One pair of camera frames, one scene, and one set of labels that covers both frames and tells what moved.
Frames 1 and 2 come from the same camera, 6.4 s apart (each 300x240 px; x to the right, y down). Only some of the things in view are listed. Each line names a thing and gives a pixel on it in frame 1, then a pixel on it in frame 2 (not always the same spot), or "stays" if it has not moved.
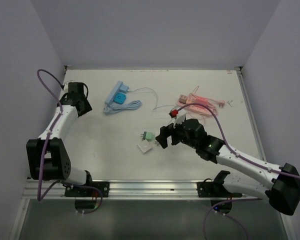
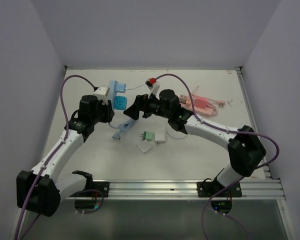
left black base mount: [103, 186] stays
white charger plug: [144, 145] stays
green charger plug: [148, 135] stays
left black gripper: [87, 107] -> [108, 110]
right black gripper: [165, 132] -> [141, 103]
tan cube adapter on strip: [182, 98] stays
